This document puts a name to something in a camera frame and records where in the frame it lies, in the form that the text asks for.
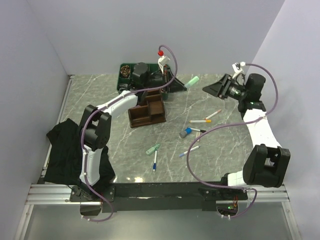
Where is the blue grey glue stick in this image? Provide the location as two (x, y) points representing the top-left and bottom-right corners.
(179, 127), (192, 139)

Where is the small beige eraser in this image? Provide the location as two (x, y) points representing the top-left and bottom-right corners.
(196, 132), (202, 142)

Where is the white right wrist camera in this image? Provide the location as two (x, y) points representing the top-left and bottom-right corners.
(232, 61), (246, 79)

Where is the aluminium rail frame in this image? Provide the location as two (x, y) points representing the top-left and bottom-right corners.
(16, 74), (296, 240)

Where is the green compartment tray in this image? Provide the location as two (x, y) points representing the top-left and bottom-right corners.
(116, 62), (173, 94)

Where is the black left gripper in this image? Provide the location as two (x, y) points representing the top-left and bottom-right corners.
(143, 67), (187, 94)

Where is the brown wooden desk organizer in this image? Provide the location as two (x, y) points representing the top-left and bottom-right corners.
(128, 90), (166, 128)

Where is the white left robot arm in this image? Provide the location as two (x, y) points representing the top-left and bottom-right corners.
(80, 62), (187, 201)

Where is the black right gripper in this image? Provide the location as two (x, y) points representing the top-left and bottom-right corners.
(202, 73), (248, 101)

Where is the blue cap white pen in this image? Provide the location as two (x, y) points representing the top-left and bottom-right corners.
(152, 150), (158, 172)

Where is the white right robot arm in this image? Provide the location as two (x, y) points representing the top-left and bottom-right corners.
(202, 73), (291, 199)

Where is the grey rolled cloth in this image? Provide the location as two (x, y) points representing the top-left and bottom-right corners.
(119, 84), (130, 93)

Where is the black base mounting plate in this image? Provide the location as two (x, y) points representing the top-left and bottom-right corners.
(69, 181), (249, 214)

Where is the black cloth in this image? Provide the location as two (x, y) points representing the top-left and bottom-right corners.
(43, 118), (116, 187)

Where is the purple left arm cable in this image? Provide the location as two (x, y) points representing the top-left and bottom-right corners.
(81, 44), (178, 223)

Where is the green highlighter on table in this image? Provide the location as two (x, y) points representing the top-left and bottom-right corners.
(145, 143), (161, 156)

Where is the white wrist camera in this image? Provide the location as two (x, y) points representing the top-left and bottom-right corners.
(232, 61), (246, 79)
(157, 50), (171, 73)

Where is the yellow cap white marker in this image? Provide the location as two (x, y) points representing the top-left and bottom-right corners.
(189, 119), (212, 123)

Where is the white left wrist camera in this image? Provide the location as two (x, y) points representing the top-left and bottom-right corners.
(157, 50), (171, 73)

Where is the brown patterned rolled tie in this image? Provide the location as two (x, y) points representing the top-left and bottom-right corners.
(120, 65), (131, 79)

